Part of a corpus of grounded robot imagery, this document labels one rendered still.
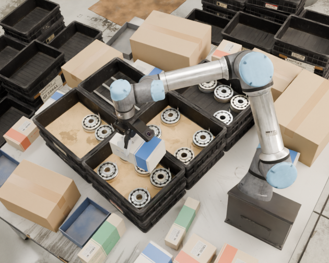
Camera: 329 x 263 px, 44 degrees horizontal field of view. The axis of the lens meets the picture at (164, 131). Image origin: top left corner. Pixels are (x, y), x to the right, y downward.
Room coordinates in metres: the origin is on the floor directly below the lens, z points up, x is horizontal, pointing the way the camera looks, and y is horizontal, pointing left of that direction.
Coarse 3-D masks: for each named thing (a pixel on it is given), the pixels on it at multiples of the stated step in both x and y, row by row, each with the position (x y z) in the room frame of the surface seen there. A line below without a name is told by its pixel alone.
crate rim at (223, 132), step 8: (176, 96) 1.41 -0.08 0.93; (152, 104) 1.37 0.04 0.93; (144, 112) 1.33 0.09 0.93; (200, 112) 1.28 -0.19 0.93; (224, 128) 1.17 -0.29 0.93; (216, 136) 1.13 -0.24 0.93; (208, 144) 1.09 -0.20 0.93; (168, 152) 1.07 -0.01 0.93; (200, 152) 1.05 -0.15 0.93; (176, 160) 1.02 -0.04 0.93; (192, 160) 1.01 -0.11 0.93
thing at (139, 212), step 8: (112, 136) 1.20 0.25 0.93; (104, 144) 1.16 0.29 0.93; (96, 152) 1.12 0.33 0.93; (88, 168) 1.04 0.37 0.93; (184, 168) 0.97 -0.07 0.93; (96, 176) 0.99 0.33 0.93; (104, 184) 0.94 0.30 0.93; (168, 184) 0.90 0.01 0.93; (112, 192) 0.91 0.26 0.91; (160, 192) 0.87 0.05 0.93; (152, 200) 0.83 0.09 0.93; (136, 208) 0.80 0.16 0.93; (144, 208) 0.80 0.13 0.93
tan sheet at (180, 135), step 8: (160, 112) 1.40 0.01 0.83; (152, 120) 1.35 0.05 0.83; (160, 120) 1.34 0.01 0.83; (184, 120) 1.32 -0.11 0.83; (160, 128) 1.29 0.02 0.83; (168, 128) 1.28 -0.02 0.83; (176, 128) 1.28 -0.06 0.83; (184, 128) 1.27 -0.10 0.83; (192, 128) 1.26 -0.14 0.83; (200, 128) 1.26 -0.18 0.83; (168, 136) 1.23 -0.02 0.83; (176, 136) 1.23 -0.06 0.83; (184, 136) 1.22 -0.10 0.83; (192, 136) 1.21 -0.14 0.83; (168, 144) 1.19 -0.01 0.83; (176, 144) 1.18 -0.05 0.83; (184, 144) 1.17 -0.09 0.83; (192, 144) 1.17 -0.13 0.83
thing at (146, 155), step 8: (120, 136) 1.04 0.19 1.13; (136, 136) 1.03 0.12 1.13; (112, 144) 1.01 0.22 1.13; (136, 144) 0.99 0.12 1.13; (144, 144) 0.99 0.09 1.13; (152, 144) 0.98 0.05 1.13; (160, 144) 0.98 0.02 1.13; (120, 152) 0.99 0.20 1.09; (136, 152) 0.95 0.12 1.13; (144, 152) 0.95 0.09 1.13; (152, 152) 0.94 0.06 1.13; (160, 152) 0.96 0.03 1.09; (128, 160) 0.97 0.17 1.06; (136, 160) 0.94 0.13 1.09; (144, 160) 0.91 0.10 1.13; (152, 160) 0.92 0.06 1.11; (144, 168) 0.92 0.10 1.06; (152, 168) 0.91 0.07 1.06
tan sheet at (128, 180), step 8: (104, 160) 1.14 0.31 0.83; (112, 160) 1.13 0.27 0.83; (120, 160) 1.12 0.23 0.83; (96, 168) 1.10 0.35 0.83; (120, 168) 1.08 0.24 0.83; (128, 168) 1.07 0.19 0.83; (120, 176) 1.03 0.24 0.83; (128, 176) 1.03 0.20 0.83; (136, 176) 1.02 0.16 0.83; (112, 184) 0.99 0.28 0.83; (120, 184) 0.99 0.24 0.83; (128, 184) 0.98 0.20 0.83; (136, 184) 0.98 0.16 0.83; (144, 184) 0.97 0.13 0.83; (120, 192) 0.95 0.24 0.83; (128, 192) 0.94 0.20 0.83; (152, 192) 0.93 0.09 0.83
